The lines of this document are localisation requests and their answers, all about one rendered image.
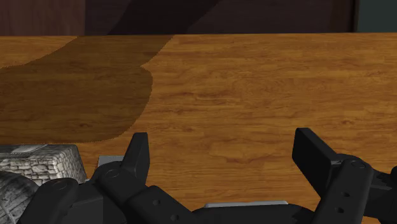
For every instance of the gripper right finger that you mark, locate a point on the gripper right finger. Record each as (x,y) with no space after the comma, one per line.
(347,186)

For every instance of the stone-patterned robot stand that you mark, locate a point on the stone-patterned robot stand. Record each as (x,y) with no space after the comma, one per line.
(46,164)

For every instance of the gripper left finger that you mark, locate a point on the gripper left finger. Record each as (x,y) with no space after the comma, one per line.
(136,161)

